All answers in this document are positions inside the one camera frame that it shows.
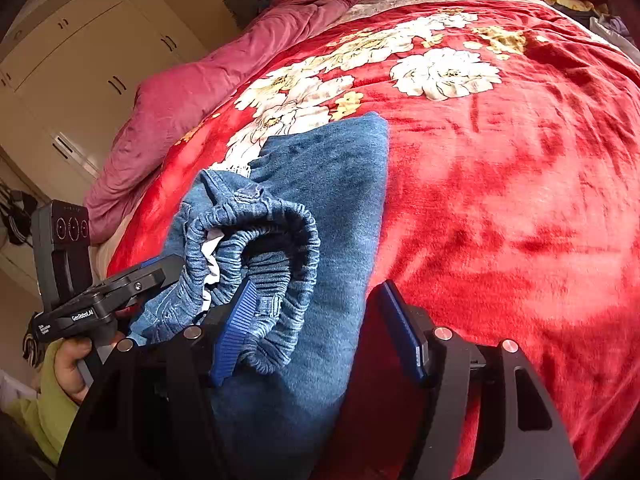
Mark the pink quilt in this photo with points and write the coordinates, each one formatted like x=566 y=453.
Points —
x=175 y=110

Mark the blue denim pants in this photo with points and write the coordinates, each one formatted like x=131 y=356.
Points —
x=325 y=200

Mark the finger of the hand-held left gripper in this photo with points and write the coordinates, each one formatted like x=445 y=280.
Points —
x=150 y=275

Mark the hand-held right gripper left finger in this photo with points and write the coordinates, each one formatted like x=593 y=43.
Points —
x=235 y=330

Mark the white basket with purple clothes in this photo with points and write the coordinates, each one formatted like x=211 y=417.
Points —
x=612 y=27

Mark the person's left hand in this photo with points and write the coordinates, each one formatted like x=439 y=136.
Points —
x=67 y=365

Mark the dark hanging clothes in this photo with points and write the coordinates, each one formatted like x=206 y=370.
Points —
x=17 y=215

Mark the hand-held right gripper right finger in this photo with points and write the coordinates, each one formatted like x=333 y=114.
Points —
x=400 y=330

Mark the person's left forearm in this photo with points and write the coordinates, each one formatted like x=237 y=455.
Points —
x=45 y=420

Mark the red floral blanket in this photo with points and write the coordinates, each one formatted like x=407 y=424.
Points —
x=500 y=185

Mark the dark wooden headboard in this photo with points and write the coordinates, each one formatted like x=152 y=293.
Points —
x=250 y=10

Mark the cream wardrobe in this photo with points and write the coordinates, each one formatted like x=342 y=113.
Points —
x=75 y=60

